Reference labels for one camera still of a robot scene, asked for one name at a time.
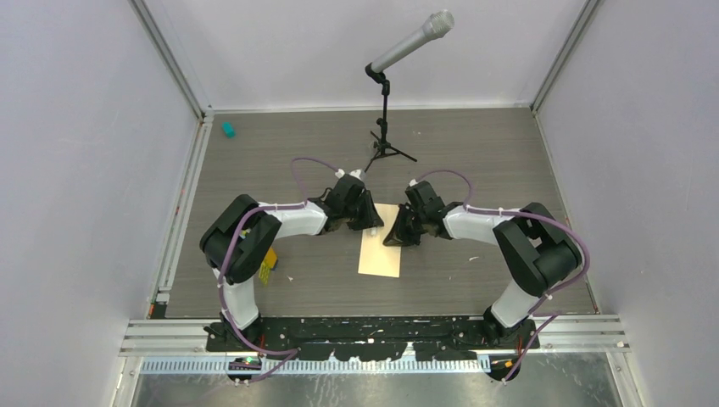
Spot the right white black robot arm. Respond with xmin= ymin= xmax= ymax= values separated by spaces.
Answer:
xmin=383 ymin=181 xmax=589 ymax=348

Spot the colourful toy brick structure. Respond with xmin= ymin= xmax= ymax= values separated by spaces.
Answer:
xmin=262 ymin=248 xmax=278 ymax=270

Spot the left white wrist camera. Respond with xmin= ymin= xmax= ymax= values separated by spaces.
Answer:
xmin=349 ymin=169 xmax=366 ymax=181

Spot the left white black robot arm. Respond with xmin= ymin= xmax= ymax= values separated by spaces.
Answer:
xmin=199 ymin=170 xmax=384 ymax=351

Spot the teal small block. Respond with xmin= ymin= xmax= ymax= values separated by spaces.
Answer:
xmin=221 ymin=122 xmax=236 ymax=138

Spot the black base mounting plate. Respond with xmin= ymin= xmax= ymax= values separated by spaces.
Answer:
xmin=204 ymin=316 xmax=538 ymax=362

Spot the white slotted cable duct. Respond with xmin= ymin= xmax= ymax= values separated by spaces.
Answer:
xmin=140 ymin=355 xmax=491 ymax=376

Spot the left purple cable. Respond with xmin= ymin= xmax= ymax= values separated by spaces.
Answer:
xmin=215 ymin=158 xmax=343 ymax=385

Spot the silver microphone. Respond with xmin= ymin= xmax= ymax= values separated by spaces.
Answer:
xmin=365 ymin=9 xmax=454 ymax=75

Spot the yellow-green lattice piece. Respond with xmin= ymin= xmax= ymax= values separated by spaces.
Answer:
xmin=258 ymin=265 xmax=272 ymax=286

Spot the black tripod microphone stand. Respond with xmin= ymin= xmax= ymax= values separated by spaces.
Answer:
xmin=364 ymin=64 xmax=418 ymax=173

